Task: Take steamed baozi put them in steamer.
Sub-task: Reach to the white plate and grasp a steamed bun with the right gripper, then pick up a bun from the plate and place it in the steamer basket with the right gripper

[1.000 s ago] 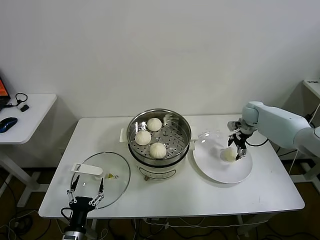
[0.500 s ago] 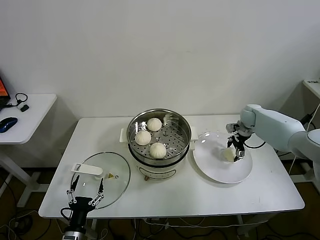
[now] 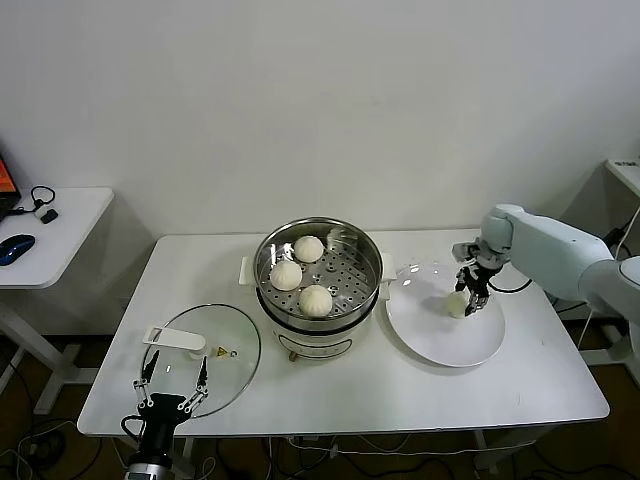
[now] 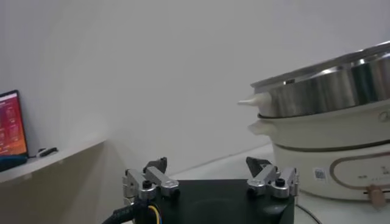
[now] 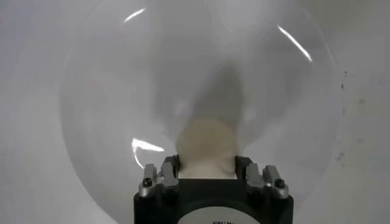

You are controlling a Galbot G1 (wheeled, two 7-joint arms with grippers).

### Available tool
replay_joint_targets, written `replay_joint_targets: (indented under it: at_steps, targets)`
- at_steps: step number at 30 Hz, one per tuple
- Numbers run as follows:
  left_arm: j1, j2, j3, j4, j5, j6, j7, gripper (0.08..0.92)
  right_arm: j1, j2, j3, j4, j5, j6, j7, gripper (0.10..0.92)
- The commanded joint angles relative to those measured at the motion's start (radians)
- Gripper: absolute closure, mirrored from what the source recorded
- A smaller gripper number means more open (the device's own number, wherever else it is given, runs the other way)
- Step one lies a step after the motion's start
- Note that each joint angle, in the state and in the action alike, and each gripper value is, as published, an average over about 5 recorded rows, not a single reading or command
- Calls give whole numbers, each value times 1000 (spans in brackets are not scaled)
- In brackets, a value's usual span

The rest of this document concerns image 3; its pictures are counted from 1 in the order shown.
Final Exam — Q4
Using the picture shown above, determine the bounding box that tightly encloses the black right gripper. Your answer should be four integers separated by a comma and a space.
453, 263, 495, 318

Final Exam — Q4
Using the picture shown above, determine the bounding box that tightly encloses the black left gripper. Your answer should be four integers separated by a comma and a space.
131, 350, 210, 452

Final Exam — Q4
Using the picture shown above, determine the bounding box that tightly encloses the white steamed baozi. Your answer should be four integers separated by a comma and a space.
446, 292, 471, 320
298, 284, 334, 320
269, 260, 304, 292
293, 235, 325, 263

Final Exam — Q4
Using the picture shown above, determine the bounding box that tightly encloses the blue computer mouse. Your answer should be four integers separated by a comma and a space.
0, 233, 37, 266

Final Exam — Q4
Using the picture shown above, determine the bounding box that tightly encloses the stainless steel steamer basket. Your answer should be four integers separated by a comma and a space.
254, 216, 385, 321

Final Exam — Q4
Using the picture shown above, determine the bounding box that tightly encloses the white round plate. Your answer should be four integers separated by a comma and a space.
385, 263, 506, 369

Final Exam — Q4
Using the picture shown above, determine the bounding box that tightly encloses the round glass pot lid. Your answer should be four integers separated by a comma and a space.
142, 303, 263, 419

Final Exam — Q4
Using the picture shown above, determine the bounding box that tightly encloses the white electric cooker base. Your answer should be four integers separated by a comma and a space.
239, 254, 396, 362

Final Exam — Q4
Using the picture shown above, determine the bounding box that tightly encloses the white side table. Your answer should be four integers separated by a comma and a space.
0, 187, 117, 416

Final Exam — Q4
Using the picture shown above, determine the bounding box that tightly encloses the white shelf table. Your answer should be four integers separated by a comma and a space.
607, 159, 640, 201

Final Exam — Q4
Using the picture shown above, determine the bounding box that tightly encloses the black laptop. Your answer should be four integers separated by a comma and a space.
0, 134, 25, 224

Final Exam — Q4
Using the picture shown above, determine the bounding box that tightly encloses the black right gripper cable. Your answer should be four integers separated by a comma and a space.
487, 276, 534, 295

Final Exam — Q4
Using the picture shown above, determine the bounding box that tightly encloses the white lid handle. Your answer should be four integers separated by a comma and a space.
142, 325, 207, 355

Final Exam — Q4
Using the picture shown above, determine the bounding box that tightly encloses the white hanging cable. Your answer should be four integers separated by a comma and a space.
579, 209, 640, 351

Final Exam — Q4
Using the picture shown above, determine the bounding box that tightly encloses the black power cable with adapter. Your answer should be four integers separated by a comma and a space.
552, 207, 640, 314

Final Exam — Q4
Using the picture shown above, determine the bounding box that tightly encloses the black looped earphone cable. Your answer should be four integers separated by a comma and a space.
9, 185, 57, 217

